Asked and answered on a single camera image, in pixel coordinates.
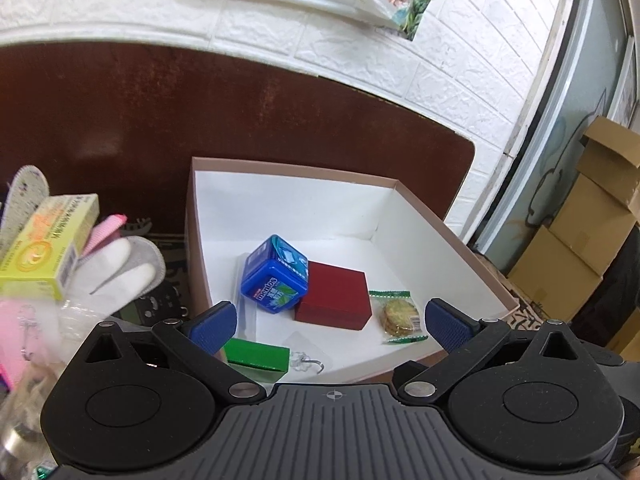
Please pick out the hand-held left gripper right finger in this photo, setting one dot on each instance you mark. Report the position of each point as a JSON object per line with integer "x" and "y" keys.
{"x": 447, "y": 327}

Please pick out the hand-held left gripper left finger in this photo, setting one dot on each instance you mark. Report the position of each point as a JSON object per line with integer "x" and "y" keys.
{"x": 212, "y": 327}

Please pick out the red textured gift box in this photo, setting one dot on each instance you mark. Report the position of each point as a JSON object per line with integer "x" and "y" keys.
{"x": 335, "y": 295}

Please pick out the white cardboard box pink rim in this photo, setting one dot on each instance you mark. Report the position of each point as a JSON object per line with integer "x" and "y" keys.
{"x": 300, "y": 210}

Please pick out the brown wooden desktop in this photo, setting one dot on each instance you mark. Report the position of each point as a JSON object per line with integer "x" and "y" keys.
{"x": 125, "y": 135}

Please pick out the green wrapped cookie packet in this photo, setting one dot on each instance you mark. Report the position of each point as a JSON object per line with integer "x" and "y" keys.
{"x": 400, "y": 316}

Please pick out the green small box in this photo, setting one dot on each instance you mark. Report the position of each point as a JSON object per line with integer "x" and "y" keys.
{"x": 257, "y": 356}

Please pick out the blue cube candy box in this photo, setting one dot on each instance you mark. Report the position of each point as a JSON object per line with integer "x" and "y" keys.
{"x": 272, "y": 275}

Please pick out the clear adhesive hook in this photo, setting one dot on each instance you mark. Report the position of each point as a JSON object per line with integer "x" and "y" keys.
{"x": 306, "y": 355}

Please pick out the large brown cardboard box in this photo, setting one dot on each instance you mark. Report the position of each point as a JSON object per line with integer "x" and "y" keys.
{"x": 550, "y": 275}

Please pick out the black office chair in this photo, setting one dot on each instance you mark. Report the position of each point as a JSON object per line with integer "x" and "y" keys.
{"x": 617, "y": 285}

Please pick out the small brown cardboard box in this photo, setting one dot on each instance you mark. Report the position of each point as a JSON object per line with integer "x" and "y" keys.
{"x": 625, "y": 335}

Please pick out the medium brown cardboard box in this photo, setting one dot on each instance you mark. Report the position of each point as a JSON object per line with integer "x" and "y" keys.
{"x": 595, "y": 225}

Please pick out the clear plastic bag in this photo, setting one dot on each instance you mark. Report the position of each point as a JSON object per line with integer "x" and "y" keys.
{"x": 30, "y": 350}

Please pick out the yellow medicine box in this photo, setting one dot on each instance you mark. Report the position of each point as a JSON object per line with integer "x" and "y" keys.
{"x": 42, "y": 247}

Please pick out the glass door with drawing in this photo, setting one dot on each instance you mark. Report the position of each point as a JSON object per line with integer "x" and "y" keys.
{"x": 565, "y": 135}

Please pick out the speckled grey insole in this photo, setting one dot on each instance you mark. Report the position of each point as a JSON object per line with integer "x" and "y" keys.
{"x": 25, "y": 195}

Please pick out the open-flap brown cardboard box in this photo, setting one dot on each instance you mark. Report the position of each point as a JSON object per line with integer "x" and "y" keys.
{"x": 612, "y": 155}

